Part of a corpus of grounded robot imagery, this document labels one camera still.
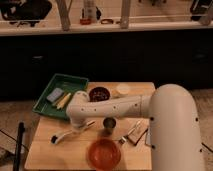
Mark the black bag on shelf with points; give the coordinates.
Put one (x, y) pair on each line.
(30, 11)

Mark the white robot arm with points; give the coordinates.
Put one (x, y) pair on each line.
(174, 125)

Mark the green plastic tray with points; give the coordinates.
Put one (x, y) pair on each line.
(69, 84)

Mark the orange plastic bowl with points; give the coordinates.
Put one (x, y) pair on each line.
(103, 155)

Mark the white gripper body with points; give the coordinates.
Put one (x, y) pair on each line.
(78, 124)

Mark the small metal cup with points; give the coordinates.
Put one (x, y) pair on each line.
(109, 124)

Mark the grey sponge in tray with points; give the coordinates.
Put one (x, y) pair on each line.
(55, 94)

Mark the grey diagonal frame strut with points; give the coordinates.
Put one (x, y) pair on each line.
(64, 15)

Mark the white brush with black bristles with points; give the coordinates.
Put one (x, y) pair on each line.
(58, 137)

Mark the grey vertical frame post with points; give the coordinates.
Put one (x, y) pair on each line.
(125, 12)

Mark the dark round bowl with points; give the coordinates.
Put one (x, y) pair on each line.
(99, 94)

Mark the yellow stick in tray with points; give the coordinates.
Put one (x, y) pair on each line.
(61, 102)

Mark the white bottle on shelf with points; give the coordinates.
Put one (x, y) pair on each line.
(90, 10)

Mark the black pole at left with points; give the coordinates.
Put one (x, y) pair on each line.
(18, 148)

